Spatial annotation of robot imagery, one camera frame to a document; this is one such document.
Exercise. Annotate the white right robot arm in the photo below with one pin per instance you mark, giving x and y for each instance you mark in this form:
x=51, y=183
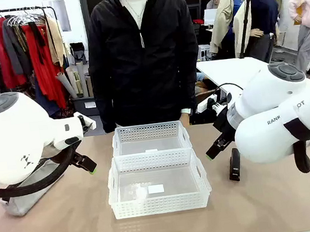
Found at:
x=272, y=124

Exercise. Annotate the person left forearm black sleeve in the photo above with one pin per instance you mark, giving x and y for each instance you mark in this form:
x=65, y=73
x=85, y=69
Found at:
x=191, y=91

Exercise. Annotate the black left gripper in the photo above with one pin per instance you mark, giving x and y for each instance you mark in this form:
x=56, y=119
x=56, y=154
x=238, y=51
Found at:
x=76, y=158

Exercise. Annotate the dark wristwatch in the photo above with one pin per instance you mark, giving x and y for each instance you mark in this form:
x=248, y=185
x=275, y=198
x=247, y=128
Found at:
x=186, y=111

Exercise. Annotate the red hanging jacket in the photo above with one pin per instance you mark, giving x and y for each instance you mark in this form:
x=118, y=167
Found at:
x=5, y=60

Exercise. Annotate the background person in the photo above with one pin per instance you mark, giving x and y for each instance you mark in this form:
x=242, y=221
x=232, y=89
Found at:
x=214, y=2

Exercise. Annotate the white table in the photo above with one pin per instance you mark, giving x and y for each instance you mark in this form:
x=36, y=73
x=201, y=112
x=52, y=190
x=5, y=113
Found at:
x=231, y=69

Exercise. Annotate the person left hand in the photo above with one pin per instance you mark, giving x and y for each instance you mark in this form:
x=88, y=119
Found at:
x=185, y=120

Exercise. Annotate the person torso in black jacket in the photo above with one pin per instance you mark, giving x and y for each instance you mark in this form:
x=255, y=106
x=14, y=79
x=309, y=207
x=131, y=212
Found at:
x=144, y=75

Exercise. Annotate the grey pouch with black zipper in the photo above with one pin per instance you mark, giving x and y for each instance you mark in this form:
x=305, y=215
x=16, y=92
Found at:
x=32, y=196

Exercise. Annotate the mannequin in navy sweater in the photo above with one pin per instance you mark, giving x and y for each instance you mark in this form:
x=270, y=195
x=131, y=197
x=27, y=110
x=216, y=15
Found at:
x=265, y=14

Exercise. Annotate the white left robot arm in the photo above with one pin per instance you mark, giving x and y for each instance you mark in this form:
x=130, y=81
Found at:
x=13, y=133

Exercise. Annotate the grey hanging jacket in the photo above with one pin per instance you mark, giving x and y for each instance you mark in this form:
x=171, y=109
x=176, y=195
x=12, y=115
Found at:
x=15, y=51

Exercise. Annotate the black storage box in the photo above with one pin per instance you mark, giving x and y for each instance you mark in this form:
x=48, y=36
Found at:
x=86, y=106

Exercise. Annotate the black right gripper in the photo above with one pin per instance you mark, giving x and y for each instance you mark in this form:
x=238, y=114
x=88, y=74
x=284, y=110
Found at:
x=225, y=124

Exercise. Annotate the bundle of paper rolls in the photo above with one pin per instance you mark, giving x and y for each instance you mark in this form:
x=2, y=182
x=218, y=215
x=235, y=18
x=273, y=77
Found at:
x=78, y=80

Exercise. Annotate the red hanging dress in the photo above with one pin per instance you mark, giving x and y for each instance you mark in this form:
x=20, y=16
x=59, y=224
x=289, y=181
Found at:
x=45, y=78

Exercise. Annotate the black clothes rack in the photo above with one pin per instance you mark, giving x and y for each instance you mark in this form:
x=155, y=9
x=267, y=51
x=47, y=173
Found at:
x=12, y=10

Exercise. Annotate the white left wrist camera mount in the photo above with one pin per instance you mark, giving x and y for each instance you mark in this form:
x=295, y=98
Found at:
x=88, y=123

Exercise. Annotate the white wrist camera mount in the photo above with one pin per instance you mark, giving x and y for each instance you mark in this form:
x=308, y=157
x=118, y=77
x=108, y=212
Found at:
x=88, y=123
x=207, y=104

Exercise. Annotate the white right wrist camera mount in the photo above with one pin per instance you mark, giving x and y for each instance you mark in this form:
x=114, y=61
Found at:
x=207, y=104

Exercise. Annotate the beige hanging garment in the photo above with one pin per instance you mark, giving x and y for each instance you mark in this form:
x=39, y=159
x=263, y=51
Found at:
x=55, y=40

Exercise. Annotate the mannequin in beige trench coat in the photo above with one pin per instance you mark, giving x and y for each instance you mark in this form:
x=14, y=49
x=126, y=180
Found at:
x=224, y=22

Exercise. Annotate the black stapler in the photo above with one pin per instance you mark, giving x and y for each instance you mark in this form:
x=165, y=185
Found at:
x=235, y=165

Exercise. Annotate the white perforated plastic basket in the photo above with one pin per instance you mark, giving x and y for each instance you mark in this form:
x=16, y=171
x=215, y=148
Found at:
x=160, y=203
x=150, y=139

